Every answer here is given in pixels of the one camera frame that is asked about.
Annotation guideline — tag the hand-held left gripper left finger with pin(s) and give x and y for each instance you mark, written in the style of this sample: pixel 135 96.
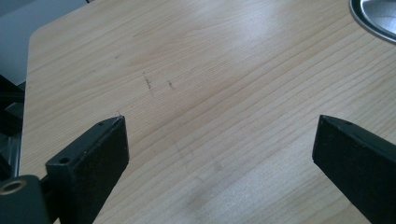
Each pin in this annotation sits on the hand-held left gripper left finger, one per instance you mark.
pixel 90 165

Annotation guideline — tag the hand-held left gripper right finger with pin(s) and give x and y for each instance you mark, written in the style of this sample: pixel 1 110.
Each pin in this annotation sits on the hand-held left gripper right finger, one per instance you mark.
pixel 358 161

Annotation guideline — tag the dark metal stand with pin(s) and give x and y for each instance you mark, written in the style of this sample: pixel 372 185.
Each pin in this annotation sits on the dark metal stand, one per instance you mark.
pixel 9 124

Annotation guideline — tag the round metal plate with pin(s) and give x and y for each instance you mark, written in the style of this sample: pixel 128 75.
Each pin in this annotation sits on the round metal plate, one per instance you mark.
pixel 378 17

